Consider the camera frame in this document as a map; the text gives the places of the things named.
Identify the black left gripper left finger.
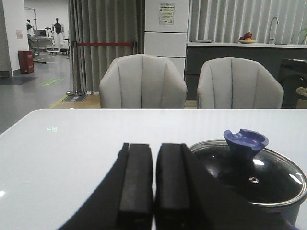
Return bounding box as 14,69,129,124
60,143,153,230

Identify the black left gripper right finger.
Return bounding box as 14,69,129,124
154,143,294,230

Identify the glass pot lid purple knob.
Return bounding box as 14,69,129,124
189,129,307,207

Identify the red belt stanchion barrier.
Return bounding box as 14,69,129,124
66,41,137,97

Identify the left grey upholstered chair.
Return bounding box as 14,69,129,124
99,54,187,109

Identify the grey upholstered chair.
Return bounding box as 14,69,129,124
197,57,284,109
99,54,187,109

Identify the right grey upholstered chair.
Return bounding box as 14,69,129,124
197,57,284,109

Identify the grey tray on counter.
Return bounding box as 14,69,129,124
194,39,214,43

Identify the dark side table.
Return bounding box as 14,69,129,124
278,58,307,109

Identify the dark kitchen counter cabinet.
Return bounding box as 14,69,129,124
184,42,307,100

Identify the fruit plate on counter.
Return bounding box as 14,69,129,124
239,32,257,44

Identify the red trash bin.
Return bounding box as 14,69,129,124
18,50,34,74

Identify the white refrigerator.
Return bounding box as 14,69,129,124
144,0,190,77

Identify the chrome kitchen faucet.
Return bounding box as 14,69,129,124
268,16,279,44

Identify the grey pleated curtain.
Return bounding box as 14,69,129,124
68,0,145,92

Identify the dark blue saucepan purple handle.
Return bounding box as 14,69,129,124
248,191,307,230

